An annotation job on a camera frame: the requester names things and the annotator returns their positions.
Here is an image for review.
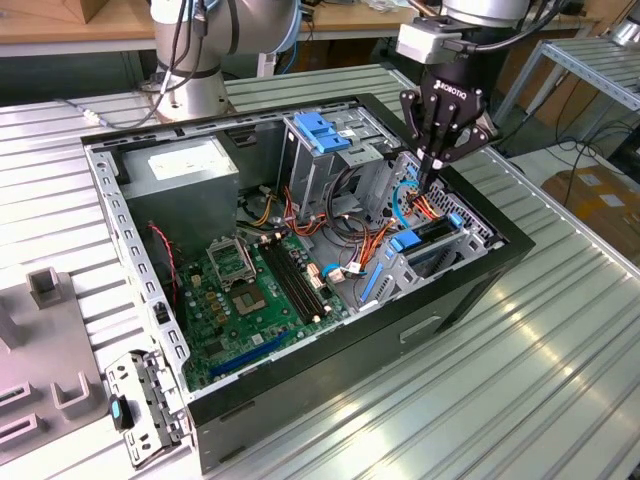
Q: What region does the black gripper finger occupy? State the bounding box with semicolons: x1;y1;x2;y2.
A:
398;87;437;188
432;124;503;171

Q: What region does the red orange yellow power wire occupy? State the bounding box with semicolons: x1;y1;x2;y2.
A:
349;187;450;274

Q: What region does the hard disk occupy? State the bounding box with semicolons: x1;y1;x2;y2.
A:
360;212;464;305

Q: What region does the grey disk bay cage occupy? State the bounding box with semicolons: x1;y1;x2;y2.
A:
355;149;505;312

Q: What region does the grey optical drive cage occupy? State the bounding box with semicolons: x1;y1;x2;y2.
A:
276;106;402;224

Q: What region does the blue plastic drive latch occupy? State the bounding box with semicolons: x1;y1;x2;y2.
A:
293;112;354;156

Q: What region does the wooden desk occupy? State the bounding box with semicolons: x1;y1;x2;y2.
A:
0;0;601;57

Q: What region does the metal slat side table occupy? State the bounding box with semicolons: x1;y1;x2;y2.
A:
492;37;640;146

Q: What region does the brown cardboard box with labels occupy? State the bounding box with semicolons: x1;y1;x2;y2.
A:
541;167;640;251

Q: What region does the black RAM slot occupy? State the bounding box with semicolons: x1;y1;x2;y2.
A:
257;243;310;326
270;238;323;320
276;234;330;317
263;241;317;323

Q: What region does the metal socket cover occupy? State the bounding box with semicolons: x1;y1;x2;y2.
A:
205;237;258;288

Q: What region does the CPU socket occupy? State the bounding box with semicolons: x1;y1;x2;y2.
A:
228;283;272;318

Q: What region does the black open PC case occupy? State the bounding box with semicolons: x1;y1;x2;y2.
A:
79;92;537;475

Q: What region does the grey Dell power supply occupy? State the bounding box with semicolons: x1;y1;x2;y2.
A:
118;135;240;256

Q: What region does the green motherboard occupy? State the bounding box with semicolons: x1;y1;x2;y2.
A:
177;230;352;394

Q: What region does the blue expansion slot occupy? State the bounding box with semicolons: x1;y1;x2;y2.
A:
208;327;291;380

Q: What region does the black case fan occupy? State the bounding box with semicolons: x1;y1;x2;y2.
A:
144;224;189;331

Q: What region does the plain brown cardboard box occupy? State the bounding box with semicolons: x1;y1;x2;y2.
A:
59;0;109;25

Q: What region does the grey parts rack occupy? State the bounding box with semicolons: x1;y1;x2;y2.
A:
0;268;110;454

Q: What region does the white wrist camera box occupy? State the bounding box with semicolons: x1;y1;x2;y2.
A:
396;22;464;65

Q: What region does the blue SATA data wire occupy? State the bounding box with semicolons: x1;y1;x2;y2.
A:
391;164;419;227

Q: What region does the black cable bundle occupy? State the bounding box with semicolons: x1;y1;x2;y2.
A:
325;167;374;241

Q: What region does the orange red wire bundle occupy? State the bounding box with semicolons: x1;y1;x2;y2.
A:
281;184;371;251

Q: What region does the yellow black wire bundle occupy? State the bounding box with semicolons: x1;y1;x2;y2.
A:
238;185;282;227

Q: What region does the blue wire with white plug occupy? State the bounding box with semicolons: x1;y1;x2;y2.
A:
321;260;362;285

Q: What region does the red black fan wire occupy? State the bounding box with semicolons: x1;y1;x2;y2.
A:
147;223;180;314

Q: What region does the black cable with silver plug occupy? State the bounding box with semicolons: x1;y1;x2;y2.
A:
53;0;201;130

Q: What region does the metal expansion card bracket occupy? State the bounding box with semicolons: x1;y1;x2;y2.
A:
103;349;195;470

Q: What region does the black blue bracket tab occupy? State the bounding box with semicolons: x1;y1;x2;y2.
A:
108;392;136;432

